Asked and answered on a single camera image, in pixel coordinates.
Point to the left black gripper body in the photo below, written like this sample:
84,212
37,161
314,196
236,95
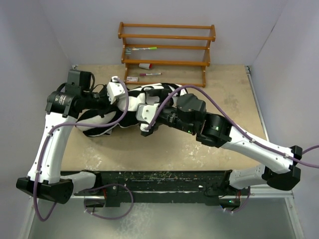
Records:
99,100

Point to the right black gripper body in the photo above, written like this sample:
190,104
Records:
167,117

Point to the black white striped pillowcase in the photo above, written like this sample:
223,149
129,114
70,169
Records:
144,94

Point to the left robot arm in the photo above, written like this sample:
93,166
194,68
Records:
64,105

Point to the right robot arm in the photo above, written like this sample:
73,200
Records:
275,168

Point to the small white card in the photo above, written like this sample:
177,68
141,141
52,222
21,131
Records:
131,79

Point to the pink capped marker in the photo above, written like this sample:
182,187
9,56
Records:
150,74

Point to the red white small box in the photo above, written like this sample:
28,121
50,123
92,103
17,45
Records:
145,66

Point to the wooden shoe rack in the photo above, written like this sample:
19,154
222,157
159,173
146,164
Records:
177,45

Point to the green capped marker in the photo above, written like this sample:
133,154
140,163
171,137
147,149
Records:
143,48

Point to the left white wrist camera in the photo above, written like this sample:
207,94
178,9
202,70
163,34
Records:
115,89

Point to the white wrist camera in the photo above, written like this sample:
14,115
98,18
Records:
145,114
115,89

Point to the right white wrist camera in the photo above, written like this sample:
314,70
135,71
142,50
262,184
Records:
145,114

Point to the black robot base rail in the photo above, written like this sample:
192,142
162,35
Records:
204,187

